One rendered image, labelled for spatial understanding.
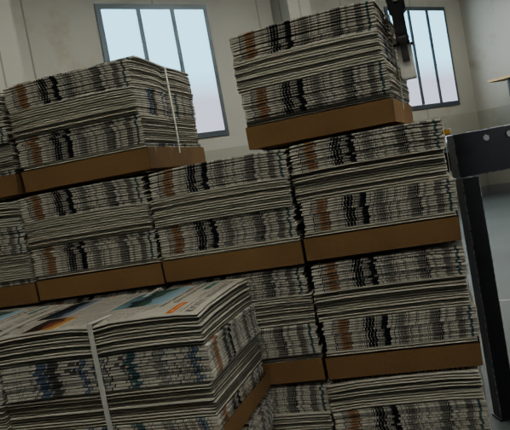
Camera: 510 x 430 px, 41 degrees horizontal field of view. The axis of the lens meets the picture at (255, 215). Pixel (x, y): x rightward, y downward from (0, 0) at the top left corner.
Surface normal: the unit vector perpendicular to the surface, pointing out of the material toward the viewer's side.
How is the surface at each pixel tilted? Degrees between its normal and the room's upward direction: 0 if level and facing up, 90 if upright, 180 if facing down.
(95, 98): 90
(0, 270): 90
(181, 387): 90
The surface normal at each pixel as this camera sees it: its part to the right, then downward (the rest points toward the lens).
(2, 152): -0.24, 0.10
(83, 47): 0.60, -0.07
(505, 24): -0.78, 0.18
